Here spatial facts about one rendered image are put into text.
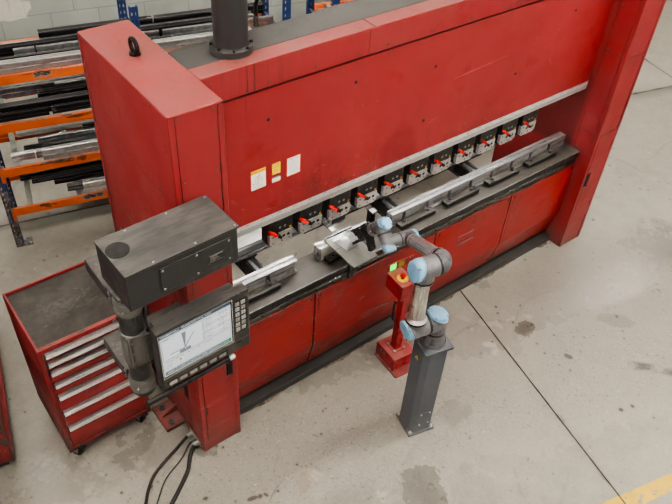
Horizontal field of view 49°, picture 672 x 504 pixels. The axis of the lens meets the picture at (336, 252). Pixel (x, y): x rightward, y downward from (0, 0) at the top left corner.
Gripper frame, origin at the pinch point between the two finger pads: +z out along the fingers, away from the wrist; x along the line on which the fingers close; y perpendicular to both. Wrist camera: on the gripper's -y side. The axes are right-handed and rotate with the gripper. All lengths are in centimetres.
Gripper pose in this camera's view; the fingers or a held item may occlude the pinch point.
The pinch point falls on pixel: (354, 242)
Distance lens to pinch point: 421.7
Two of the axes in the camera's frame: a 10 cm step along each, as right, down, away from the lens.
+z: -5.0, 2.4, 8.3
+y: -5.0, -8.7, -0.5
